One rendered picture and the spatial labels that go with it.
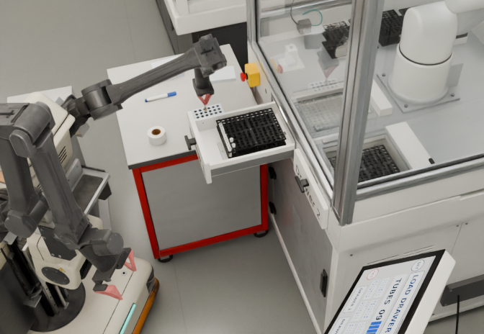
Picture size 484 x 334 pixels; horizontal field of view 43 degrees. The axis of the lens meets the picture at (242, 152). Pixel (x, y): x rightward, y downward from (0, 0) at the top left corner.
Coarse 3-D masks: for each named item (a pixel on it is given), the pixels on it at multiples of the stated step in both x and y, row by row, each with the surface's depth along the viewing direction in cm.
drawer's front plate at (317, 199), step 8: (296, 152) 218; (296, 160) 220; (304, 160) 216; (304, 168) 213; (304, 176) 215; (312, 176) 210; (312, 184) 208; (312, 192) 210; (320, 192) 205; (312, 200) 212; (320, 200) 203; (312, 208) 215; (320, 208) 205; (320, 216) 207; (320, 224) 209
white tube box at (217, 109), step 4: (216, 104) 257; (220, 104) 257; (200, 108) 256; (204, 108) 256; (208, 108) 256; (212, 108) 255; (216, 108) 255; (220, 108) 255; (192, 112) 254; (196, 112) 254; (200, 112) 254; (204, 112) 254; (208, 112) 254; (212, 112) 254; (216, 112) 254; (220, 112) 255; (224, 112) 253; (196, 116) 252; (200, 116) 252; (204, 116) 252; (208, 116) 252
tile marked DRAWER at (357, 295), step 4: (360, 288) 172; (364, 288) 170; (356, 292) 172; (360, 292) 170; (352, 296) 172; (356, 296) 170; (360, 296) 169; (352, 300) 170; (356, 300) 168; (348, 304) 170; (352, 304) 168; (356, 304) 167; (348, 308) 168; (352, 308) 166; (344, 312) 168
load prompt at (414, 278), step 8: (416, 272) 157; (424, 272) 154; (408, 280) 157; (416, 280) 154; (408, 288) 154; (416, 288) 152; (400, 296) 154; (408, 296) 151; (400, 304) 151; (392, 312) 151; (400, 312) 148; (392, 320) 148; (384, 328) 148; (392, 328) 146
